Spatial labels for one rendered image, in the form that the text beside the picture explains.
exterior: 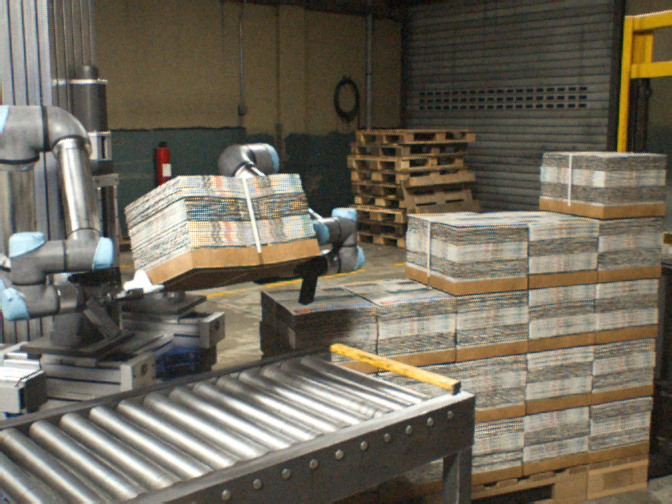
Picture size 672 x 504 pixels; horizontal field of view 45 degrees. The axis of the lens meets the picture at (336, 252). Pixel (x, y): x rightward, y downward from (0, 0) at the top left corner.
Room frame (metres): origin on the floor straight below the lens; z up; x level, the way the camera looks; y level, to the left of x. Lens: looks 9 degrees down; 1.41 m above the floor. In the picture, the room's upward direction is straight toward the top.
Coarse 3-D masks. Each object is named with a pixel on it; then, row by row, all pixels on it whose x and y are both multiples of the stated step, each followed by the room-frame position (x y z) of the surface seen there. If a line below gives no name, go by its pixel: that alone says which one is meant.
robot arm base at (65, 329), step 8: (80, 312) 2.13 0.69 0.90; (56, 320) 2.14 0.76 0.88; (64, 320) 2.12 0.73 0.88; (72, 320) 2.12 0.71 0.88; (80, 320) 2.13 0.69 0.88; (88, 320) 2.14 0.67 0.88; (56, 328) 2.13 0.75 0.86; (64, 328) 2.12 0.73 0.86; (72, 328) 2.12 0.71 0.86; (80, 328) 2.12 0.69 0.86; (88, 328) 2.13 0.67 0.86; (96, 328) 2.15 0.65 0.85; (56, 336) 2.12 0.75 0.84; (64, 336) 2.11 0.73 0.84; (72, 336) 2.11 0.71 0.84; (80, 336) 2.11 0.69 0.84; (88, 336) 2.12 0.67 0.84; (96, 336) 2.14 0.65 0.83; (64, 344) 2.11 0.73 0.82; (72, 344) 2.11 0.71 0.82; (80, 344) 2.11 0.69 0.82
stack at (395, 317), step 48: (288, 288) 2.80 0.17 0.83; (336, 288) 2.80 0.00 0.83; (384, 288) 2.80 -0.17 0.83; (432, 288) 2.84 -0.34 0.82; (528, 288) 2.80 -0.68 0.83; (576, 288) 2.85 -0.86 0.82; (288, 336) 2.49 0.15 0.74; (336, 336) 2.49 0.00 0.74; (384, 336) 2.56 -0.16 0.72; (432, 336) 2.62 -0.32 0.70; (480, 336) 2.69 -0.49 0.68; (528, 336) 2.76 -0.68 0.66; (480, 384) 2.69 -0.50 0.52; (528, 384) 2.77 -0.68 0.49; (576, 384) 2.84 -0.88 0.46; (480, 432) 2.70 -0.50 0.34; (528, 432) 2.77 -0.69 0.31; (576, 432) 2.84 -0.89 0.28; (432, 480) 2.63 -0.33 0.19; (528, 480) 2.79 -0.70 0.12; (576, 480) 2.85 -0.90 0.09
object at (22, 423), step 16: (304, 352) 2.10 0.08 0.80; (320, 352) 2.11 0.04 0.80; (224, 368) 1.96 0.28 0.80; (240, 368) 1.96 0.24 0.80; (256, 368) 1.97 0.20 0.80; (160, 384) 1.84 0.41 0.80; (176, 384) 1.84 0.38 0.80; (192, 384) 1.85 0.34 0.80; (96, 400) 1.72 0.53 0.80; (112, 400) 1.72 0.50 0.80; (32, 416) 1.63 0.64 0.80; (48, 416) 1.63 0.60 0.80; (16, 464) 1.57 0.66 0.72
